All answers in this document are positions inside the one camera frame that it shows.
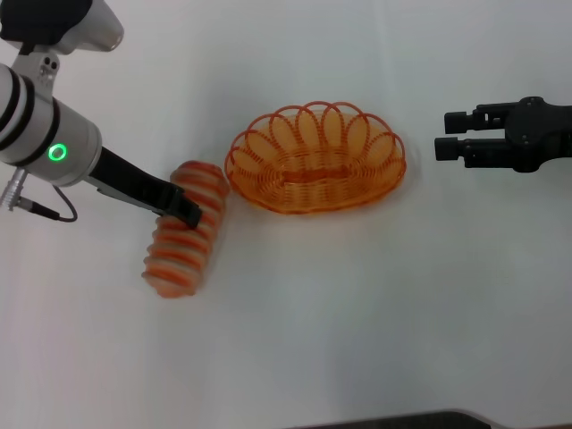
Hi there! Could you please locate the orange white striped bread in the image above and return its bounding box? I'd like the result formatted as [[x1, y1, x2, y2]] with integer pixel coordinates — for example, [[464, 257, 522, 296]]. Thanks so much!
[[141, 160, 231, 299]]

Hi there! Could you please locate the black robot torso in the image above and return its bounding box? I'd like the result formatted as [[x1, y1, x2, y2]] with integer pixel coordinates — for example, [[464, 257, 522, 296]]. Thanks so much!
[[290, 408, 506, 429]]

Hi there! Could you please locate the dark left arm cable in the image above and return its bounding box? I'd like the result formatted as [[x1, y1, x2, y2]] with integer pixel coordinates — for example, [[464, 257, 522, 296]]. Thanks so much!
[[0, 167, 79, 223]]

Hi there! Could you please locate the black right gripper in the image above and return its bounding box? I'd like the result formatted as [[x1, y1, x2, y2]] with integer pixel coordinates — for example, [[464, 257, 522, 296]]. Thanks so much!
[[433, 95, 572, 175]]

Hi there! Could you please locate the orange woven plastic basket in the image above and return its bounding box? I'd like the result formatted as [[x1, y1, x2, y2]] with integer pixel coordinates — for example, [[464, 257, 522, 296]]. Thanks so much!
[[223, 101, 408, 216]]

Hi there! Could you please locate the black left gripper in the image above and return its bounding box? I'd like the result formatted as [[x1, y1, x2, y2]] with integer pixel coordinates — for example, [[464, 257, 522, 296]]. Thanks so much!
[[86, 147, 204, 231]]

